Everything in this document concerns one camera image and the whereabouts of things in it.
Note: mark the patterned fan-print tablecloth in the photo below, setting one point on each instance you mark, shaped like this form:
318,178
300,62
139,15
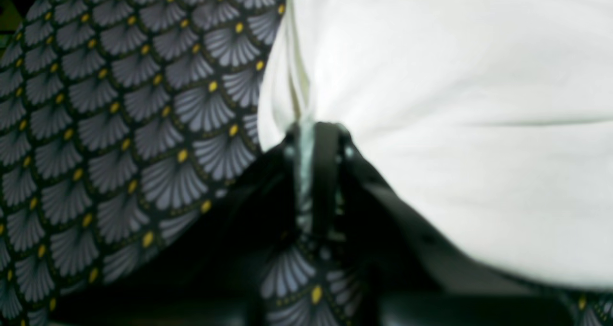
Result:
124,126

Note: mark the white printed T-shirt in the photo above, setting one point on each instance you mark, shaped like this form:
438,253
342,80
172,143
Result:
492,118

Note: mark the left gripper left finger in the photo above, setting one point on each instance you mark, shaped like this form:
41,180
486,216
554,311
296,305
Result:
258,272

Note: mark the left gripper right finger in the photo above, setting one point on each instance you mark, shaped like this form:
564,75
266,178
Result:
416,275

